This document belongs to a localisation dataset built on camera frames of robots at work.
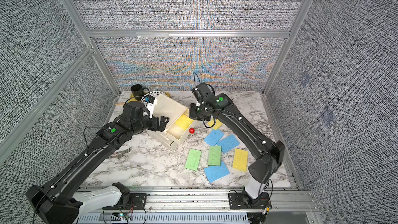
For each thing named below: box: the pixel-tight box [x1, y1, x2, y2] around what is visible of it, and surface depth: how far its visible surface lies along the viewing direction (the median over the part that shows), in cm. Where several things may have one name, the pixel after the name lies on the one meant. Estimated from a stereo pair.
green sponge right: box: [207, 146, 222, 166], surface depth 87 cm
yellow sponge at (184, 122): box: [174, 114, 195, 131], surface depth 85 cm
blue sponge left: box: [204, 129, 225, 147], surface depth 97 cm
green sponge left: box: [184, 148, 202, 172], surface depth 87 cm
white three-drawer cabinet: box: [146, 94, 194, 151], surface depth 84 cm
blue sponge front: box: [204, 160, 231, 184], surface depth 83 cm
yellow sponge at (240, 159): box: [232, 147, 249, 173], surface depth 87 cm
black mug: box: [130, 84, 150, 101], surface depth 115 cm
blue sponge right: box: [216, 134, 240, 154], surface depth 94 cm
